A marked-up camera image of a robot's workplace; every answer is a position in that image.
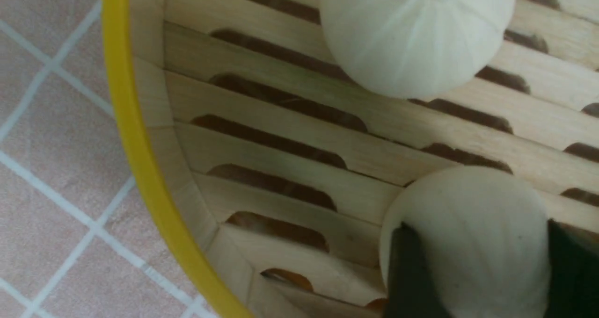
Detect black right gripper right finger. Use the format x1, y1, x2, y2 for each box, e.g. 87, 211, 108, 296
545, 219, 599, 318

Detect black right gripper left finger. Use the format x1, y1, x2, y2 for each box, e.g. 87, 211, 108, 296
384, 224, 451, 318

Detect white toy bun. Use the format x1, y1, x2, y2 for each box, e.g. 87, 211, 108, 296
319, 0, 516, 99
379, 166, 551, 318

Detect bamboo steamer tray yellow rim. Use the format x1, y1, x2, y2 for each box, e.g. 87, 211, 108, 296
102, 0, 598, 318

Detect pink checkered tablecloth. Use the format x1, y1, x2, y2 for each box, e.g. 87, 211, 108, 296
1, 0, 215, 318

